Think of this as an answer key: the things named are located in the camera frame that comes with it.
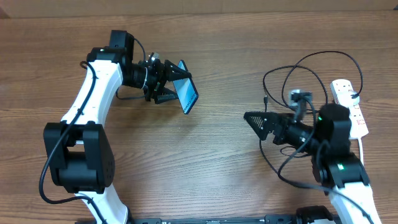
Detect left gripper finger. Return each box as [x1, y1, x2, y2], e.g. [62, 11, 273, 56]
[154, 88, 178, 104]
[164, 60, 192, 82]

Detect blue Samsung smartphone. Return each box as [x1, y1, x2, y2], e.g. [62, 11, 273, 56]
[172, 77, 199, 114]

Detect black charger cable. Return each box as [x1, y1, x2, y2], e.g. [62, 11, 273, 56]
[259, 50, 364, 187]

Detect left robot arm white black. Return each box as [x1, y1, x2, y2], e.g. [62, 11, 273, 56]
[42, 30, 199, 223]

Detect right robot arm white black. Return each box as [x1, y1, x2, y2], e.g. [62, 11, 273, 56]
[244, 103, 381, 223]

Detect white charger adapter plug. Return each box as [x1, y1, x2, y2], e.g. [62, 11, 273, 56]
[334, 91, 360, 108]

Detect white power strip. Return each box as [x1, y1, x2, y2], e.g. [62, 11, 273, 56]
[330, 79, 369, 139]

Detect white power strip cord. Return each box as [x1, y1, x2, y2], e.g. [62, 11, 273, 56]
[357, 138, 365, 166]

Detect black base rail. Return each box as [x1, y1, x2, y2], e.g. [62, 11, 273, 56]
[130, 214, 336, 224]

